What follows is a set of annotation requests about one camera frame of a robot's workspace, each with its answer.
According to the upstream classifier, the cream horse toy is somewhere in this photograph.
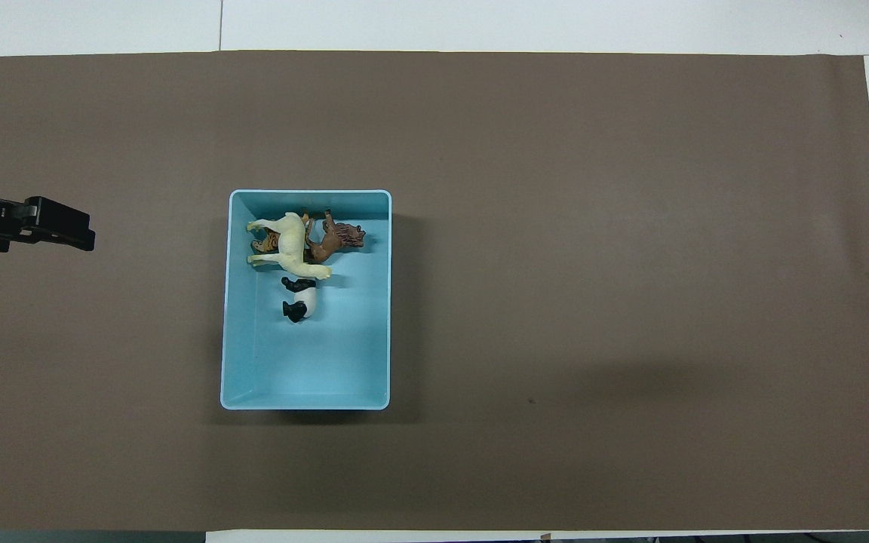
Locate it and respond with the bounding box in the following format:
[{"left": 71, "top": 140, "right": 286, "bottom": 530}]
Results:
[{"left": 246, "top": 213, "right": 333, "bottom": 281}]

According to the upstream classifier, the black white panda toy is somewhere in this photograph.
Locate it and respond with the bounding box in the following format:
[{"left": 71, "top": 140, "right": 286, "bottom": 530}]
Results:
[{"left": 281, "top": 277, "right": 319, "bottom": 324}]

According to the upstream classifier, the brown lion toy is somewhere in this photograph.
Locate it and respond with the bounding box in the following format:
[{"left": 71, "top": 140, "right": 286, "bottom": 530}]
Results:
[{"left": 302, "top": 210, "right": 367, "bottom": 265}]

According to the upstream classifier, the light blue storage box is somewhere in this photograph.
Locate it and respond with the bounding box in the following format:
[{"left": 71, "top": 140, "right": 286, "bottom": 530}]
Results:
[{"left": 220, "top": 189, "right": 392, "bottom": 411}]

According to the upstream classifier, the brown table mat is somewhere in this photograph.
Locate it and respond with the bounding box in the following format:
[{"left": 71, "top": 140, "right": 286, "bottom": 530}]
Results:
[{"left": 0, "top": 51, "right": 869, "bottom": 532}]

